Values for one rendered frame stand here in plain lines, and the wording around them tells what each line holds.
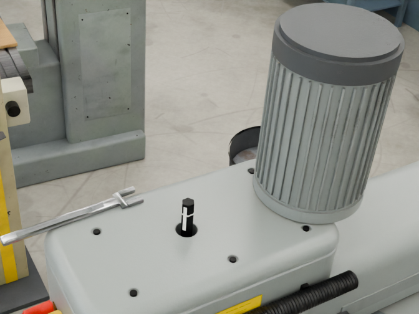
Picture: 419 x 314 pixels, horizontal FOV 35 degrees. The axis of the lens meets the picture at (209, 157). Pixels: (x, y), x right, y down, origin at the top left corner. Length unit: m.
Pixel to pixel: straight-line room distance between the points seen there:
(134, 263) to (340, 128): 0.38
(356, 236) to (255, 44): 4.53
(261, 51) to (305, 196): 4.61
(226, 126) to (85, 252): 3.67
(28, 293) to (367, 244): 2.43
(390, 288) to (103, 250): 0.63
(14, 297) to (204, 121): 1.95
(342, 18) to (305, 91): 0.15
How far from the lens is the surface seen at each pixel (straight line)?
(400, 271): 1.41
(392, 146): 4.78
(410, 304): 1.53
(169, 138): 4.52
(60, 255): 1.07
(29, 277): 3.59
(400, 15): 6.46
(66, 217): 1.12
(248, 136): 3.60
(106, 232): 1.10
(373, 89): 1.01
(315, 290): 1.15
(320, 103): 1.00
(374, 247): 1.33
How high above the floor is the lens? 2.65
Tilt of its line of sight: 37 degrees down
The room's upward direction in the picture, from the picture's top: 5 degrees clockwise
